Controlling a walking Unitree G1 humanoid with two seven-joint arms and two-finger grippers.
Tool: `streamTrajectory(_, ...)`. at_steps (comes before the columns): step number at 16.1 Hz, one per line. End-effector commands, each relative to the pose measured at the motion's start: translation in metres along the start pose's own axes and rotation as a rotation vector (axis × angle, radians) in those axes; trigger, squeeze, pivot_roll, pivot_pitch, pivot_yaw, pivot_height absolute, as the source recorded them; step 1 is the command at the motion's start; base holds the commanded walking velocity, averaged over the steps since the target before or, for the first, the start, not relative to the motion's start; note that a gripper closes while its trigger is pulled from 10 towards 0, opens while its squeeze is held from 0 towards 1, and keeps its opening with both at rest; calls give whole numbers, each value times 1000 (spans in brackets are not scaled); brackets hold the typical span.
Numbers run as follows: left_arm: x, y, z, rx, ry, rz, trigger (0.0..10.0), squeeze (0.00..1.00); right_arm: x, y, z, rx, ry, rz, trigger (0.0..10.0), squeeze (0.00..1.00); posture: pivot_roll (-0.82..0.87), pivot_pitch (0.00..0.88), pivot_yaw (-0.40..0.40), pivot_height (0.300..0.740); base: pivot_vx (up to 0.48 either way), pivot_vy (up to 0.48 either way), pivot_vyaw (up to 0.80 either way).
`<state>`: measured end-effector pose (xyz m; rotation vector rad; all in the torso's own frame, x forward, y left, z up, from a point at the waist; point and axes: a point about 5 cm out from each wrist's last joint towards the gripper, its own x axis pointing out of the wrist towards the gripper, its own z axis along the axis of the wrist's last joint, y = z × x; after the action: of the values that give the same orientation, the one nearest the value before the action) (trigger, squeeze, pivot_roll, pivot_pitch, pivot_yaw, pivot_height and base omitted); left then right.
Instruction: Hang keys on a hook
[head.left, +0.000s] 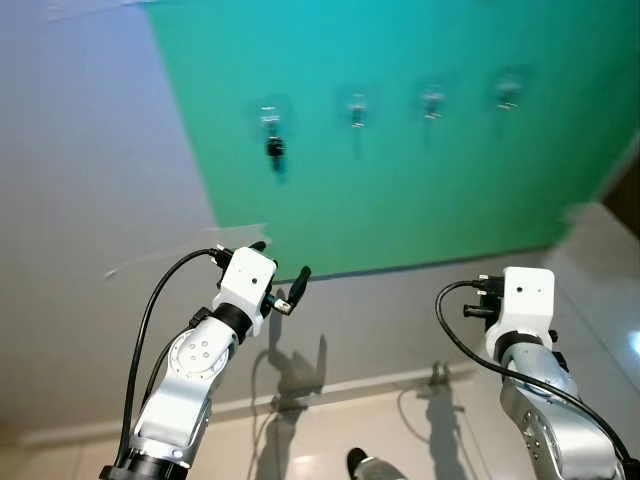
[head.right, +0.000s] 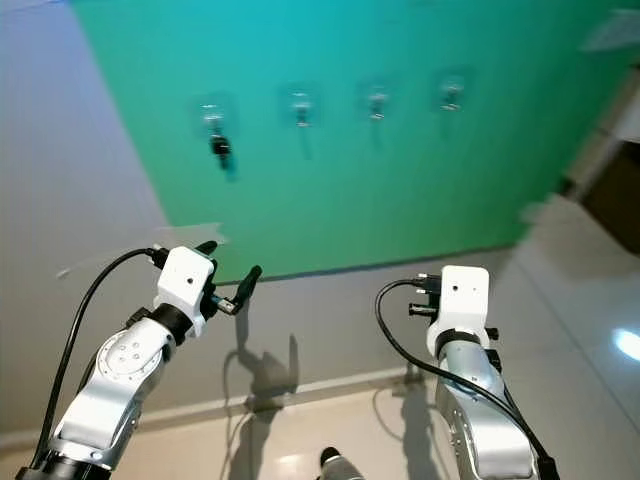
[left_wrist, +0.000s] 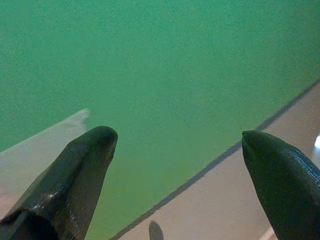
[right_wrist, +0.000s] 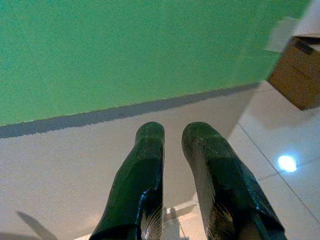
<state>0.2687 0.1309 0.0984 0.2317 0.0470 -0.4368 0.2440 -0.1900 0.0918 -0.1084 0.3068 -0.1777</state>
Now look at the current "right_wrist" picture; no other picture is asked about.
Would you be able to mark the brown cardboard box black tape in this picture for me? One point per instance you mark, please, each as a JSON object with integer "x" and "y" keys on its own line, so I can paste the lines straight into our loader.
{"x": 295, "y": 77}

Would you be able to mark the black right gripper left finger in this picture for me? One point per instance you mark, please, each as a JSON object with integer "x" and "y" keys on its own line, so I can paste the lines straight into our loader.
{"x": 140, "y": 187}

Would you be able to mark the green board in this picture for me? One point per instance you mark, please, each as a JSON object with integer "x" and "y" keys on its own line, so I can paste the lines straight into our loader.
{"x": 125, "y": 50}

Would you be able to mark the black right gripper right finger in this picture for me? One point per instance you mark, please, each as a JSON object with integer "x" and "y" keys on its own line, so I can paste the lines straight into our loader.
{"x": 225, "y": 187}

